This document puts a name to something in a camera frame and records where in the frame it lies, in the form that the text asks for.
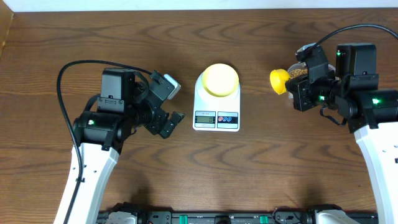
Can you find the yellow measuring scoop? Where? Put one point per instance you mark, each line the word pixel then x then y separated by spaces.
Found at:
pixel 278 79

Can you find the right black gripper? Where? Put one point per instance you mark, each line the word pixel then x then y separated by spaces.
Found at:
pixel 300 89

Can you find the pale yellow bowl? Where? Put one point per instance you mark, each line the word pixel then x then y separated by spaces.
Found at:
pixel 220 80

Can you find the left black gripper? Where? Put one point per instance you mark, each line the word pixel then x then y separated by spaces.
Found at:
pixel 155 125

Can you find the clear plastic container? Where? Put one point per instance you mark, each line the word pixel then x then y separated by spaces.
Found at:
pixel 303 65

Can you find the white digital kitchen scale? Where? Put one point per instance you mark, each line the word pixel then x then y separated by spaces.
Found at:
pixel 212 113

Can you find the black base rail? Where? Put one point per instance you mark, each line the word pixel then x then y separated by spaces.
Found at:
pixel 329 213

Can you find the soybeans in container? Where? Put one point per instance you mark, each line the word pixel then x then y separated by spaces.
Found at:
pixel 298 72

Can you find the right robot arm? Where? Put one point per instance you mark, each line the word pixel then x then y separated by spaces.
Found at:
pixel 351 88

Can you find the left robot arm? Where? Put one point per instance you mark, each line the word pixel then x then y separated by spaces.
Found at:
pixel 127 101

